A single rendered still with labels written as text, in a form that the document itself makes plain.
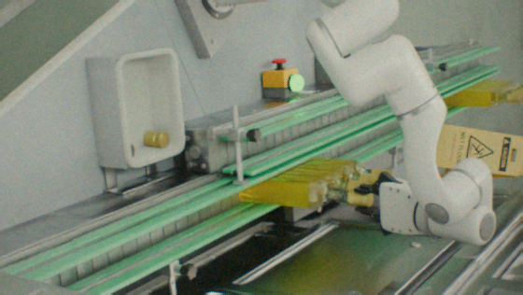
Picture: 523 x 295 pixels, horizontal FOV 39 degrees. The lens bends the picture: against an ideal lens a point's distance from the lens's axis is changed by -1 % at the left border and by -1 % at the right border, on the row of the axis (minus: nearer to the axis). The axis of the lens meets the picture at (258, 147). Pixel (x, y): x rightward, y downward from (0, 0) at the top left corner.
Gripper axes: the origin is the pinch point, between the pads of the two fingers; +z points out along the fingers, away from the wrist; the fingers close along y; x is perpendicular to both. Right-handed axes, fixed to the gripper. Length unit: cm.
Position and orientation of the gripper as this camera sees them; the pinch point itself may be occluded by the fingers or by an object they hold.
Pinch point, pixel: (365, 199)
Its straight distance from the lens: 153.8
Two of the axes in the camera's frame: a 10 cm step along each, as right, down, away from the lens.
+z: -6.5, -1.2, 7.5
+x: -7.5, 2.1, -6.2
